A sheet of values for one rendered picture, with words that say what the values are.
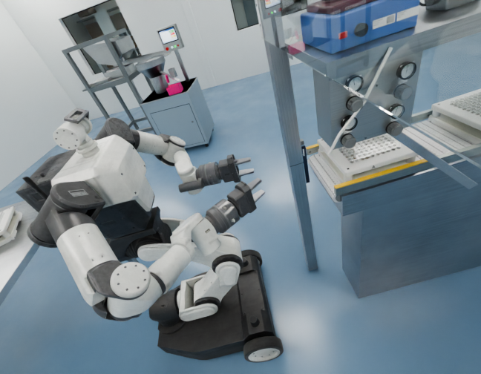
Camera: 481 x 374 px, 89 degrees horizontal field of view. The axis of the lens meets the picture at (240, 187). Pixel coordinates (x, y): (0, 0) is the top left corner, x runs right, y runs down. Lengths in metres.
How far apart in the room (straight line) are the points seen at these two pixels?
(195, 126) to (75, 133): 2.51
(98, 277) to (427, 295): 1.58
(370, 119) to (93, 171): 0.76
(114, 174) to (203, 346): 1.03
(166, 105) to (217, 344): 2.59
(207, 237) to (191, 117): 2.57
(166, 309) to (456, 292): 1.53
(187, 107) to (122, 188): 2.42
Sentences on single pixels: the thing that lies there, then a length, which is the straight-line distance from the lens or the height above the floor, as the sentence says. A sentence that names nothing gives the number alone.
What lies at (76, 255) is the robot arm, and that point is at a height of 1.16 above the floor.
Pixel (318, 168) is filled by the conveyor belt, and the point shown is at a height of 0.88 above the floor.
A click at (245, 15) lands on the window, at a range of 5.69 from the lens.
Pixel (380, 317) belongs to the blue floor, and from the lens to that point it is 1.65.
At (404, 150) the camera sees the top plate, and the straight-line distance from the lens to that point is 0.97.
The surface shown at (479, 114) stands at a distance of 0.24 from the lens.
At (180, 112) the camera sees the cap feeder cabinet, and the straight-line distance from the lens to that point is 3.22.
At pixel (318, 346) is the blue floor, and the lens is 1.57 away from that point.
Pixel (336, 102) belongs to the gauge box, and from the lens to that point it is 0.67.
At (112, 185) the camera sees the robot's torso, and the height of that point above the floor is 1.17.
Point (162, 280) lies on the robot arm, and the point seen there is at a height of 1.04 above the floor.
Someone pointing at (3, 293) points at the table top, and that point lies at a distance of 1.46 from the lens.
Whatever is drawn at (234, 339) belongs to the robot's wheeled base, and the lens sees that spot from 1.47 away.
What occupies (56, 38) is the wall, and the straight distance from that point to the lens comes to 6.97.
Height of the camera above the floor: 1.50
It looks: 38 degrees down
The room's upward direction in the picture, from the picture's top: 20 degrees counter-clockwise
